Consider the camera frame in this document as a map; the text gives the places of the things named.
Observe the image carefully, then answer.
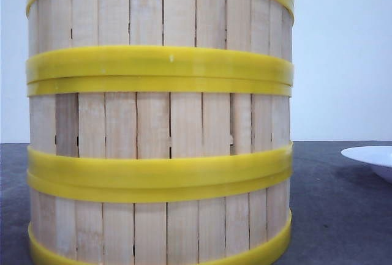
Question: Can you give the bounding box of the white plate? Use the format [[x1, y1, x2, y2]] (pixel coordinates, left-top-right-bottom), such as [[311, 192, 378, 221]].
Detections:
[[341, 146, 392, 183]]

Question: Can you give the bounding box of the bamboo steamer basket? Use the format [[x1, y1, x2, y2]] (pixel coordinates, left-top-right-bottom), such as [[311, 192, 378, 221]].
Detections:
[[26, 62, 295, 183], [28, 170, 292, 264], [24, 0, 295, 82]]

